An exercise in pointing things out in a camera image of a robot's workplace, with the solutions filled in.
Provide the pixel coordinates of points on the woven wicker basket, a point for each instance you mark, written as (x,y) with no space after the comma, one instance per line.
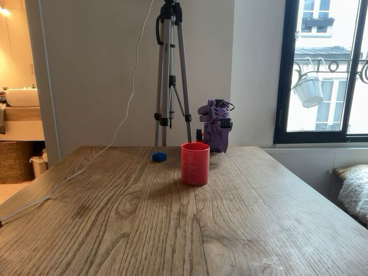
(15,162)

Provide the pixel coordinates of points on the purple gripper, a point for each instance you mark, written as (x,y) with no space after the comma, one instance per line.
(216,138)

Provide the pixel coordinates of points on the furry light cushion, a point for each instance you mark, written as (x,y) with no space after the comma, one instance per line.
(355,189)

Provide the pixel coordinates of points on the blue toy brick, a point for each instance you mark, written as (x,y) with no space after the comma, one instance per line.
(159,157)

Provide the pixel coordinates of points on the wooden vanity counter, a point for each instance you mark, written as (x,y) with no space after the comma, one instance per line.
(21,120)

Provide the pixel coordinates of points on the purple robot arm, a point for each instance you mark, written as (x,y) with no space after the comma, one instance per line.
(207,110)

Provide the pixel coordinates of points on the red cup with white print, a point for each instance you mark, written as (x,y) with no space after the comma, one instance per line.
(195,166)

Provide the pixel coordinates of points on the white hanging bucket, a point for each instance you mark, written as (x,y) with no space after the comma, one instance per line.
(309,90)

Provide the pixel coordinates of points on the dark window frame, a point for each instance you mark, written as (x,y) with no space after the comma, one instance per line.
(283,86)

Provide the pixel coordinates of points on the black iron balcony railing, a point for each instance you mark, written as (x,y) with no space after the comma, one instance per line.
(333,65)

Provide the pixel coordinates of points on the white waste bin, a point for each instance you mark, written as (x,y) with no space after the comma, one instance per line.
(40,166)

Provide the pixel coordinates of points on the black and orange table clamp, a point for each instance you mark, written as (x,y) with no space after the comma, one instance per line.
(199,135)

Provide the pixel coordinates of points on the silver camera tripod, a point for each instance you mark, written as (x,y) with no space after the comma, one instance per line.
(169,72)

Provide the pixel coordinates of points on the window flower box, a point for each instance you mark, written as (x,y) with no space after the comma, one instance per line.
(317,22)

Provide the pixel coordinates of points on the white washbasin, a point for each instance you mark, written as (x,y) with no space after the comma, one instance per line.
(23,97)

